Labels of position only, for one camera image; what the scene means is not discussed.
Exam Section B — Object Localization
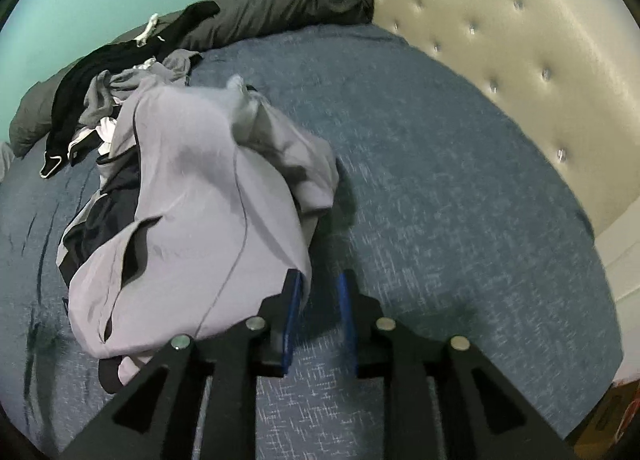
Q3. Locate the grey garment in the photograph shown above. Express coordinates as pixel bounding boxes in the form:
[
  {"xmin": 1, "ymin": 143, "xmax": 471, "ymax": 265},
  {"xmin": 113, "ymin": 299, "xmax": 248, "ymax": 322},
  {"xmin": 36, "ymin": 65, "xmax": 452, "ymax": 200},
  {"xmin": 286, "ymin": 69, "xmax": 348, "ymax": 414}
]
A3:
[{"xmin": 77, "ymin": 50, "xmax": 203, "ymax": 130}]

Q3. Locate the orange box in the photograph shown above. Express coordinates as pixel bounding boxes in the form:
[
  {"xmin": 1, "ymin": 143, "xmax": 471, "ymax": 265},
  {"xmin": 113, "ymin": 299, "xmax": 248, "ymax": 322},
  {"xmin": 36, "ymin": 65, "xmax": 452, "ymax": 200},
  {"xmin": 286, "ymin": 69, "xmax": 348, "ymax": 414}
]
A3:
[{"xmin": 565, "ymin": 380, "xmax": 640, "ymax": 447}]

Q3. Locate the black garment with white drawstring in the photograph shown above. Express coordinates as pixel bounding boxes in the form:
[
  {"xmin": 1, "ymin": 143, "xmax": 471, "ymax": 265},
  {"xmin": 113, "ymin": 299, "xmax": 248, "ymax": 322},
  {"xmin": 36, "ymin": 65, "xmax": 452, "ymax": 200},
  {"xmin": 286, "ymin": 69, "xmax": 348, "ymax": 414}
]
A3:
[{"xmin": 40, "ymin": 1, "xmax": 221, "ymax": 180}]

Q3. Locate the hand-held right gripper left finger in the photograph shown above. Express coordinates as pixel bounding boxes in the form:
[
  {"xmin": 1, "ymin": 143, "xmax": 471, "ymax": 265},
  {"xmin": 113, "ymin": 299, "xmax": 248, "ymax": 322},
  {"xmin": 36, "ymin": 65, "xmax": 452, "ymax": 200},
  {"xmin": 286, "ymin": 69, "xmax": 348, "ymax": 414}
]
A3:
[{"xmin": 60, "ymin": 269, "xmax": 306, "ymax": 460}]

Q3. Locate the blue bedspread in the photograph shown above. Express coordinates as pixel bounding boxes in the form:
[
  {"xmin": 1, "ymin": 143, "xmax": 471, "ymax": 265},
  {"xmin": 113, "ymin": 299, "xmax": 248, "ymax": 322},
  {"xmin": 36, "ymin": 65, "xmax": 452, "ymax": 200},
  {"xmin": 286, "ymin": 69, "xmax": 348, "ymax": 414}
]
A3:
[{"xmin": 0, "ymin": 22, "xmax": 623, "ymax": 460}]

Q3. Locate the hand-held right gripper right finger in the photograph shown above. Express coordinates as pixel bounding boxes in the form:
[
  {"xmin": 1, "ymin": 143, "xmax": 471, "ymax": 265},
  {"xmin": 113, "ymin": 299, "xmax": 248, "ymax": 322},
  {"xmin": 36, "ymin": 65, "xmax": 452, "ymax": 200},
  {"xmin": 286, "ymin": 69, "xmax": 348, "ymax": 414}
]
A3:
[{"xmin": 336, "ymin": 269, "xmax": 586, "ymax": 460}]

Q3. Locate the lavender jacket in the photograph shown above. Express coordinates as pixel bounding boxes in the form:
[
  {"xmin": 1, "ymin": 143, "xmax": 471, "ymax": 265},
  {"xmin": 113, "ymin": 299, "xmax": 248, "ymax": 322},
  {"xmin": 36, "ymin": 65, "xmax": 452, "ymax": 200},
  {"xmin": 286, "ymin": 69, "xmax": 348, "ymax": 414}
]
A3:
[{"xmin": 67, "ymin": 75, "xmax": 341, "ymax": 362}]

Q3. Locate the beige tufted headboard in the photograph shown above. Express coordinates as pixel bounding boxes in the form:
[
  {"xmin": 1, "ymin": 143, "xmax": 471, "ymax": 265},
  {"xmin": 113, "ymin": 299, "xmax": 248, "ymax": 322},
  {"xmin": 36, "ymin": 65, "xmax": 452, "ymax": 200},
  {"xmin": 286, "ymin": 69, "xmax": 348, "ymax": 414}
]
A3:
[{"xmin": 334, "ymin": 0, "xmax": 640, "ymax": 236}]

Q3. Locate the black and white garment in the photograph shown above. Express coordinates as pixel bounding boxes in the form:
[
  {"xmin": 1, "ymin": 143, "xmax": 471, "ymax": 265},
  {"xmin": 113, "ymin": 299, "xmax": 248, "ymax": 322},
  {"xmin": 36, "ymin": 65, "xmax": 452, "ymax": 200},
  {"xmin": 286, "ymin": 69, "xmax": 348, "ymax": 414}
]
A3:
[{"xmin": 56, "ymin": 117, "xmax": 151, "ymax": 393}]

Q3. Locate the pale lilac cloth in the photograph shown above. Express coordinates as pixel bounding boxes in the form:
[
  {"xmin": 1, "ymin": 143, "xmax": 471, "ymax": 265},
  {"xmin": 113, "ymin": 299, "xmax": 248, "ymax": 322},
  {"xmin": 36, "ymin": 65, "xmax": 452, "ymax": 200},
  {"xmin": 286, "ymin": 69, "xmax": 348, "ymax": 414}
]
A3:
[{"xmin": 0, "ymin": 142, "xmax": 16, "ymax": 182}]

